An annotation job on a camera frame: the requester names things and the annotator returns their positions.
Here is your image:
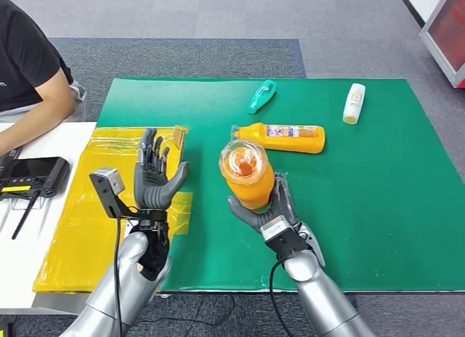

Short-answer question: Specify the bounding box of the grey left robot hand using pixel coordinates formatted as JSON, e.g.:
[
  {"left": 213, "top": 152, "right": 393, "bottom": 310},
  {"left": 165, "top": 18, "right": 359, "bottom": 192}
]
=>
[{"left": 134, "top": 127, "right": 189, "bottom": 212}]

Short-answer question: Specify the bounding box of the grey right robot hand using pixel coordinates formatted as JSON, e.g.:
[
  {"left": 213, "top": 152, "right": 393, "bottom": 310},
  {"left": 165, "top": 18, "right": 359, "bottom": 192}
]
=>
[{"left": 227, "top": 173, "right": 302, "bottom": 235}]

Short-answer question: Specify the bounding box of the orange bottle with clear cap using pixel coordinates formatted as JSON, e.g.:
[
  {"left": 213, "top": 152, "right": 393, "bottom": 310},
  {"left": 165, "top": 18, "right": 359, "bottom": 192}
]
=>
[
  {"left": 232, "top": 122, "right": 326, "bottom": 155},
  {"left": 218, "top": 139, "right": 276, "bottom": 211}
]

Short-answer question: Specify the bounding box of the teal bottle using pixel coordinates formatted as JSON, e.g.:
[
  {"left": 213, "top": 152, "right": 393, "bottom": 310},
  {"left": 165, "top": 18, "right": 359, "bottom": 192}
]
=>
[{"left": 247, "top": 79, "right": 278, "bottom": 116}]

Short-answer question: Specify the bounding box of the white bottle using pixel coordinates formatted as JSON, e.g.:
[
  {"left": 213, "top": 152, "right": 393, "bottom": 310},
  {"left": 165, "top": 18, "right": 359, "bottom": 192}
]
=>
[{"left": 342, "top": 82, "right": 366, "bottom": 126}]

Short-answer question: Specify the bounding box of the yellow film-wrapped cardboard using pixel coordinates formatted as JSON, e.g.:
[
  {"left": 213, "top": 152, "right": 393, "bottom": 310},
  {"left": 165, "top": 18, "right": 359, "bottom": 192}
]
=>
[{"left": 32, "top": 125, "right": 193, "bottom": 294}]

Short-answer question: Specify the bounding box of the green table mat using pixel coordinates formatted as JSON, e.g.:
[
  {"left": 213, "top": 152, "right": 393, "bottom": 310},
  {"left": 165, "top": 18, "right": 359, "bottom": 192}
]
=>
[{"left": 96, "top": 76, "right": 465, "bottom": 293}]

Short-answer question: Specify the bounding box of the black controller device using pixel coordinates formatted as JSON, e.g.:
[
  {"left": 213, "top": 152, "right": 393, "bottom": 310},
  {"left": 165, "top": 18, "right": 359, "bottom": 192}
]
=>
[{"left": 0, "top": 156, "right": 71, "bottom": 200}]

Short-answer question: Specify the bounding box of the black antenna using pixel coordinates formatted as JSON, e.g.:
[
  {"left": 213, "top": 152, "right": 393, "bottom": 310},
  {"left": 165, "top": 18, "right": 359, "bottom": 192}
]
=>
[{"left": 11, "top": 189, "right": 41, "bottom": 241}]

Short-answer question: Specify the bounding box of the dark flat device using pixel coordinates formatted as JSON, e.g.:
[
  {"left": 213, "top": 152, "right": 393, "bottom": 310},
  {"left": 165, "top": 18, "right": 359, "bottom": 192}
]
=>
[{"left": 0, "top": 147, "right": 23, "bottom": 166}]

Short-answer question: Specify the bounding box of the person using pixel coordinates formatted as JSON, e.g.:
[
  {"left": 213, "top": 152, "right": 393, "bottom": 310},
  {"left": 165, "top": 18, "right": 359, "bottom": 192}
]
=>
[{"left": 0, "top": 0, "right": 88, "bottom": 155}]

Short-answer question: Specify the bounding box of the white and red cabinet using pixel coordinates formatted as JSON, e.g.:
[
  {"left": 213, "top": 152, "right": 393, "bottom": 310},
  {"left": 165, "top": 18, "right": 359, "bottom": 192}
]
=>
[{"left": 420, "top": 0, "right": 465, "bottom": 89}]

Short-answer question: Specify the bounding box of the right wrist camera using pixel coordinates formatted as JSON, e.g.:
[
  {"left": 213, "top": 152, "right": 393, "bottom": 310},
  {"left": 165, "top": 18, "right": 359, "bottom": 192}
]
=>
[{"left": 260, "top": 215, "right": 310, "bottom": 260}]

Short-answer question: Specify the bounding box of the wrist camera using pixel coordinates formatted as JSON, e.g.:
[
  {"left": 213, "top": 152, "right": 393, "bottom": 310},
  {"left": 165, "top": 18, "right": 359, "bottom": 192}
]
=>
[
  {"left": 89, "top": 167, "right": 146, "bottom": 222},
  {"left": 260, "top": 215, "right": 310, "bottom": 260}
]

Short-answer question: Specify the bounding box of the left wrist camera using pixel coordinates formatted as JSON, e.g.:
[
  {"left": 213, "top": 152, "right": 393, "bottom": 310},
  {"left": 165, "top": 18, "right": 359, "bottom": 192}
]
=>
[{"left": 89, "top": 167, "right": 146, "bottom": 222}]

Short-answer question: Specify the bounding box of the black right camera cable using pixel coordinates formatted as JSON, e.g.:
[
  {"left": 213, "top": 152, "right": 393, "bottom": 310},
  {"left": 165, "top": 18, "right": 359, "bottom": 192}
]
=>
[{"left": 269, "top": 256, "right": 295, "bottom": 337}]

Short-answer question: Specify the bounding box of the black camera cable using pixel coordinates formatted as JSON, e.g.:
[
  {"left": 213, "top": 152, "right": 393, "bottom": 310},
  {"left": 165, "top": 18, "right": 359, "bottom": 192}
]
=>
[
  {"left": 269, "top": 256, "right": 295, "bottom": 337},
  {"left": 113, "top": 217, "right": 125, "bottom": 337}
]

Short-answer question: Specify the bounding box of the black left camera cable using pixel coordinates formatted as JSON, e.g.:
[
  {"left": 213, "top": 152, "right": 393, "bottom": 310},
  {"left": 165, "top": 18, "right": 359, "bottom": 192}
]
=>
[{"left": 113, "top": 217, "right": 125, "bottom": 337}]

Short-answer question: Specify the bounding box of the black floor cable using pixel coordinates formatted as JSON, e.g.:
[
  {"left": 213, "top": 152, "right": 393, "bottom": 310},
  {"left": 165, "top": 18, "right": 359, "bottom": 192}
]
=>
[{"left": 137, "top": 293, "right": 237, "bottom": 328}]

